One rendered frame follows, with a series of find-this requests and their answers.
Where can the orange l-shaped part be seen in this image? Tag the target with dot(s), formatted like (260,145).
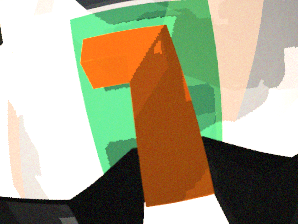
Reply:
(173,162)

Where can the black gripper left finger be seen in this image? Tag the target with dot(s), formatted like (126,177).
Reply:
(117,197)

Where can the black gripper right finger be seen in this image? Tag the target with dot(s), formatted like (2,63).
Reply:
(253,187)

